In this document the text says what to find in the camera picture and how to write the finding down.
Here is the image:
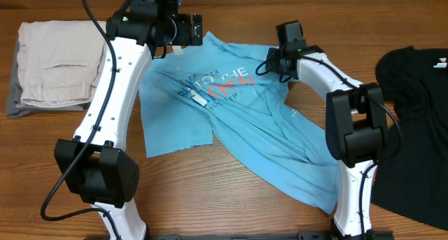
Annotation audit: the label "light blue printed t-shirt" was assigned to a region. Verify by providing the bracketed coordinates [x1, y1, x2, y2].
[139, 33, 338, 213]

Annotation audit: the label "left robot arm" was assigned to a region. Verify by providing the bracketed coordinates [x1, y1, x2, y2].
[54, 0, 202, 239]

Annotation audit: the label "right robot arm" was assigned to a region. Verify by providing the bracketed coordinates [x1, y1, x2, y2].
[263, 20, 394, 240]

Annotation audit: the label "folded beige trousers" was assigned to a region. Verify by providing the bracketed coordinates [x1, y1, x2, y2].
[17, 20, 106, 108]

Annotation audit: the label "folded grey garment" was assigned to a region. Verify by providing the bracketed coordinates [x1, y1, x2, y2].
[6, 38, 89, 118]

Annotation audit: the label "black t-shirt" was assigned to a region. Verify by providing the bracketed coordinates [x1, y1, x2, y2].
[371, 47, 447, 230]

